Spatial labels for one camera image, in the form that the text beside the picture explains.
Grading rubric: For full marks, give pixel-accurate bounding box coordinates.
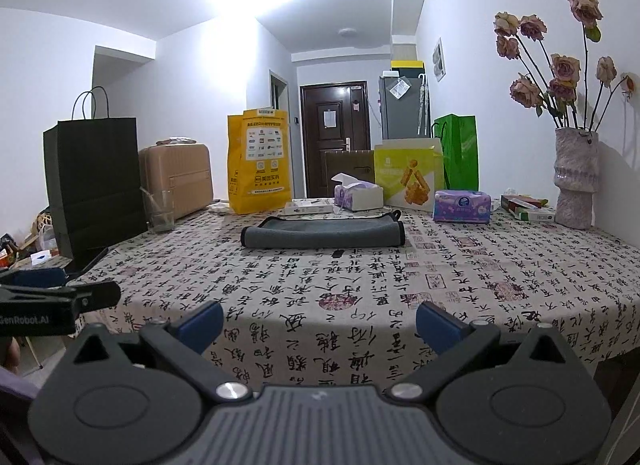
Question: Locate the yellow printed bag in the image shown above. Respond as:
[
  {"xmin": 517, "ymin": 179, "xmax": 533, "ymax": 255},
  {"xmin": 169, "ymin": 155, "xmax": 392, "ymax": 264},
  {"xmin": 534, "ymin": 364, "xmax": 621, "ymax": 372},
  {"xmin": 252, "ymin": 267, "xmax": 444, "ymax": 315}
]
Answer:
[{"xmin": 227, "ymin": 106, "xmax": 293, "ymax": 215}]

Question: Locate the purple tissue pack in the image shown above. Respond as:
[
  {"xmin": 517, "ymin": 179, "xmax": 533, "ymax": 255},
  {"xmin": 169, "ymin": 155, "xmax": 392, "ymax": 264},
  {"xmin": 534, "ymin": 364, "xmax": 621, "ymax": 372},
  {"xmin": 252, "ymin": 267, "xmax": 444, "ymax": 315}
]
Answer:
[{"xmin": 432, "ymin": 190, "xmax": 493, "ymax": 224}]

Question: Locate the purple tissue box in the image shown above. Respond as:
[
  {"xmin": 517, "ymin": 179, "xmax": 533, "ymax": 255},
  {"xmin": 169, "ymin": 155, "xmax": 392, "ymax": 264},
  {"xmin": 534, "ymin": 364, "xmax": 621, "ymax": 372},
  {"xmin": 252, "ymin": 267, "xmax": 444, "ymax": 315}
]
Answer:
[{"xmin": 331, "ymin": 172, "xmax": 384, "ymax": 211}]

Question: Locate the folded pale umbrella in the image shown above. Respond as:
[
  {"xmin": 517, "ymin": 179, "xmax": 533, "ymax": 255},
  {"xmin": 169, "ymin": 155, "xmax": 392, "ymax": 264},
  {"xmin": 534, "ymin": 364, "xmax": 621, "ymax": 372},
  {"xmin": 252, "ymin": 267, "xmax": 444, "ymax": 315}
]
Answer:
[{"xmin": 418, "ymin": 74, "xmax": 432, "ymax": 138}]

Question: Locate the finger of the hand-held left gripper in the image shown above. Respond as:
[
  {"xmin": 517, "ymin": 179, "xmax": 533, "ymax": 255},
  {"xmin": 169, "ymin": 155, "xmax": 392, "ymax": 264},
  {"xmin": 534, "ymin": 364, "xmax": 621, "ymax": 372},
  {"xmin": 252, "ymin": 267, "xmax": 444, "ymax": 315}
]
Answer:
[
  {"xmin": 0, "ymin": 267, "xmax": 69, "ymax": 290},
  {"xmin": 0, "ymin": 280, "xmax": 122, "ymax": 312}
]

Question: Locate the grey refrigerator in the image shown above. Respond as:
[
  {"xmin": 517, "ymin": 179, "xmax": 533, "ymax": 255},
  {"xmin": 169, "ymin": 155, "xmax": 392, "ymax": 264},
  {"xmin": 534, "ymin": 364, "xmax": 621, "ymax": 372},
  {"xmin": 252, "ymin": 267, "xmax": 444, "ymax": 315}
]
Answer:
[{"xmin": 378, "ymin": 75, "xmax": 427, "ymax": 142}]

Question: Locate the framed wall picture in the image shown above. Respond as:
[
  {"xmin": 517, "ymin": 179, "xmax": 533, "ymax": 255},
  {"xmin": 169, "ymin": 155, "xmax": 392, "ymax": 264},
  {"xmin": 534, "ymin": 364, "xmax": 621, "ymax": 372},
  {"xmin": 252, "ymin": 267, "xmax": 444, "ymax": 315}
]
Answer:
[{"xmin": 431, "ymin": 36, "xmax": 447, "ymax": 83}]

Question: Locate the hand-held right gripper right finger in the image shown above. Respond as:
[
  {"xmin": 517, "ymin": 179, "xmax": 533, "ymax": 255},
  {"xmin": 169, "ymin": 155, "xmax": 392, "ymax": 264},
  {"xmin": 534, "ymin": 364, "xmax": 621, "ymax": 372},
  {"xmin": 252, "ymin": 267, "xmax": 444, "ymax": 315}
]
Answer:
[{"xmin": 384, "ymin": 300, "xmax": 577, "ymax": 400}]

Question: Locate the wicker basket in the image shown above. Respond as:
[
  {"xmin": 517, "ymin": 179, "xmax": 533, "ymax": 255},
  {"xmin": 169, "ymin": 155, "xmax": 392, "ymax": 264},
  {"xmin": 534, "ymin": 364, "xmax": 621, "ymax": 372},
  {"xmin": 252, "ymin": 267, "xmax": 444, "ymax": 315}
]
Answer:
[{"xmin": 32, "ymin": 212, "xmax": 55, "ymax": 242}]

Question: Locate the grey towel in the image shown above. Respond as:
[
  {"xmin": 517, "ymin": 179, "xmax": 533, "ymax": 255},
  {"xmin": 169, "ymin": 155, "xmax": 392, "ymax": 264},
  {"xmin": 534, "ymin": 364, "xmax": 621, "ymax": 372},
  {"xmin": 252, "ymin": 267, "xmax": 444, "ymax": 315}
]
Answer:
[{"xmin": 241, "ymin": 212, "xmax": 406, "ymax": 250}]

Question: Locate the grey interior door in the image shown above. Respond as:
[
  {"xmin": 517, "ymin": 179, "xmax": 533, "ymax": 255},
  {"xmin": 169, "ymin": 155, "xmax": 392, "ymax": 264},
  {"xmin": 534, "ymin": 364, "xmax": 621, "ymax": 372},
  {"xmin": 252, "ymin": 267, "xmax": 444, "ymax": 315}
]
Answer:
[{"xmin": 269, "ymin": 70, "xmax": 290, "ymax": 120}]

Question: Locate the green paper bag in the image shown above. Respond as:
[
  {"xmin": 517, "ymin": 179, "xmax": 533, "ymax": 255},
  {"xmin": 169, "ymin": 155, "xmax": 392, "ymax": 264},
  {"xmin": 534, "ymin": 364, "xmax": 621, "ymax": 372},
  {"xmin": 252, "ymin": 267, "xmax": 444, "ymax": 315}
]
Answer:
[{"xmin": 433, "ymin": 114, "xmax": 480, "ymax": 192}]

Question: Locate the black paper bag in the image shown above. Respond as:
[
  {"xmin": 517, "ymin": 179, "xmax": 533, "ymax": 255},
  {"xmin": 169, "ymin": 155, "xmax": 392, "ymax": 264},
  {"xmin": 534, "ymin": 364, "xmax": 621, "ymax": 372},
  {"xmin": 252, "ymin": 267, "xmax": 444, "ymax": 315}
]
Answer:
[{"xmin": 42, "ymin": 86, "xmax": 149, "ymax": 276}]

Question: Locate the yellow-green gift bag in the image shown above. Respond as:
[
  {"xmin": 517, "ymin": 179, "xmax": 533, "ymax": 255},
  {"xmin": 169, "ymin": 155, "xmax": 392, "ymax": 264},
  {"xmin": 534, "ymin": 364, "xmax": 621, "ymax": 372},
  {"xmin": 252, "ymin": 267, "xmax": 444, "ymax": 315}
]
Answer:
[{"xmin": 373, "ymin": 138, "xmax": 445, "ymax": 212}]

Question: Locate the dark brown entrance door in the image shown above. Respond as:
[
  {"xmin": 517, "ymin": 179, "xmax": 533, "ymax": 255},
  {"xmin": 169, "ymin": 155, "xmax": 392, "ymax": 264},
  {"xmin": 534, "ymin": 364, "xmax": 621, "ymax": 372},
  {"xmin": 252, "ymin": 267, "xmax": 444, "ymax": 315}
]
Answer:
[{"xmin": 299, "ymin": 82, "xmax": 373, "ymax": 199}]

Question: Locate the textured pale vase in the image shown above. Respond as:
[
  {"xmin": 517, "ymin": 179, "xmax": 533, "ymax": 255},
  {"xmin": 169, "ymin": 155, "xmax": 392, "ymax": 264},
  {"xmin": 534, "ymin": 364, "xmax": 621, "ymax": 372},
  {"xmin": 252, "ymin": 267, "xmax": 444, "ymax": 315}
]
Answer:
[{"xmin": 554, "ymin": 127, "xmax": 601, "ymax": 230}]

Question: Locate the white flat box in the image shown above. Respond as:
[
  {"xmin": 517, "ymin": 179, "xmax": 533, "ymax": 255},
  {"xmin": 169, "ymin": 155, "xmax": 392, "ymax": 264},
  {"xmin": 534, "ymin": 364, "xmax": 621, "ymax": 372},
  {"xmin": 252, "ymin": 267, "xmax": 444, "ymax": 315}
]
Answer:
[{"xmin": 285, "ymin": 198, "xmax": 335, "ymax": 216}]

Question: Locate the red and green box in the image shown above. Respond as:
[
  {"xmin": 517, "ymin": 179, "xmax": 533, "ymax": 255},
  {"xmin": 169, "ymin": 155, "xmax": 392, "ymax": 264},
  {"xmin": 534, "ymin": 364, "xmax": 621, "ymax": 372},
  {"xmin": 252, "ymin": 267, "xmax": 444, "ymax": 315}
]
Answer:
[{"xmin": 500, "ymin": 194, "xmax": 557, "ymax": 222}]

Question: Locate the tan suitcase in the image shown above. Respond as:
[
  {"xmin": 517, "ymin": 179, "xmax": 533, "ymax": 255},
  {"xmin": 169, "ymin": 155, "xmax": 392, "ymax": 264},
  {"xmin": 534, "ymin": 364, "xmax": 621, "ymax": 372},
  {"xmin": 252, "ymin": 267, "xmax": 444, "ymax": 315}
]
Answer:
[{"xmin": 138, "ymin": 136, "xmax": 215, "ymax": 220}]

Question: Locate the calligraphy printed tablecloth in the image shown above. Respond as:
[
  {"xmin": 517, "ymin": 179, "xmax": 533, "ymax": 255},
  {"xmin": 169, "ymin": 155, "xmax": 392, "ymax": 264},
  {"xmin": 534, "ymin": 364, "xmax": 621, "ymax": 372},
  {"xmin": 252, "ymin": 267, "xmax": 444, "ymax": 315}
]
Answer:
[{"xmin": 75, "ymin": 198, "xmax": 640, "ymax": 398}]

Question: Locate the dried rose bouquet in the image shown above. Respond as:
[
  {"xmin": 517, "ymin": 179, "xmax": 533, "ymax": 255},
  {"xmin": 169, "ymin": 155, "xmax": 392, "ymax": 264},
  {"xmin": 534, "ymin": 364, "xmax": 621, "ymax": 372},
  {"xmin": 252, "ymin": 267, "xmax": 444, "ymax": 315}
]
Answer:
[{"xmin": 493, "ymin": 0, "xmax": 636, "ymax": 132}]

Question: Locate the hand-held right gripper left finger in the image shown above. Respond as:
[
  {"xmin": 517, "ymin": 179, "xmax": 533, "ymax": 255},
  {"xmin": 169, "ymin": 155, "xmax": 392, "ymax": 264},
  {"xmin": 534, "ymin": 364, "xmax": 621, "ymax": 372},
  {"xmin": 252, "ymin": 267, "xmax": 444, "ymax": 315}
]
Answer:
[{"xmin": 64, "ymin": 300, "xmax": 253, "ymax": 402}]

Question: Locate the clear drinking glass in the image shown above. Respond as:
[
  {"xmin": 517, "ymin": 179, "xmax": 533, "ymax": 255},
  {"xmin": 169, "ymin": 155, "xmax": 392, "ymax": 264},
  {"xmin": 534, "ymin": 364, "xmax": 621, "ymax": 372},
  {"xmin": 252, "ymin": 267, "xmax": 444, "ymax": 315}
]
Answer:
[{"xmin": 140, "ymin": 187, "xmax": 176, "ymax": 234}]

